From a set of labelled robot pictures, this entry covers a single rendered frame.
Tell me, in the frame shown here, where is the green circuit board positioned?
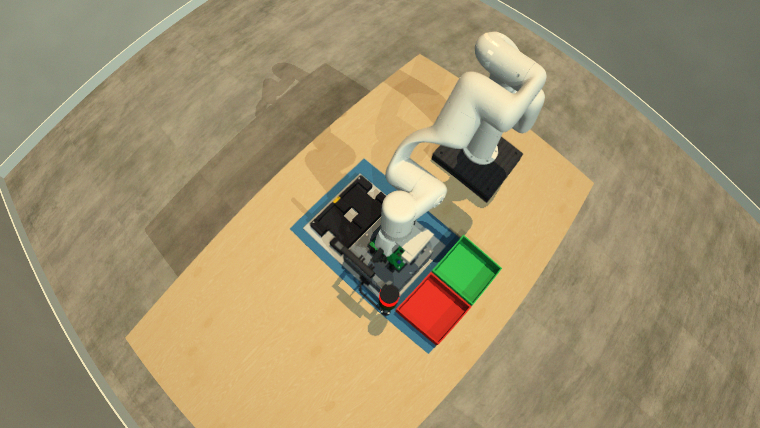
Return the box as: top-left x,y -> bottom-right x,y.
369,238 -> 406,270

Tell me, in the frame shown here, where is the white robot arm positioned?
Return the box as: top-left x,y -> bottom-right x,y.
381,32 -> 547,265

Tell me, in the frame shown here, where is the red bin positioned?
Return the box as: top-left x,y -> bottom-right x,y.
396,272 -> 471,345

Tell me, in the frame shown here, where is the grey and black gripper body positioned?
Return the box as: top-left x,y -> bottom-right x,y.
375,229 -> 399,256

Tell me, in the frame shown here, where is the green bin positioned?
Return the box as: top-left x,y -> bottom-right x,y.
432,235 -> 502,306

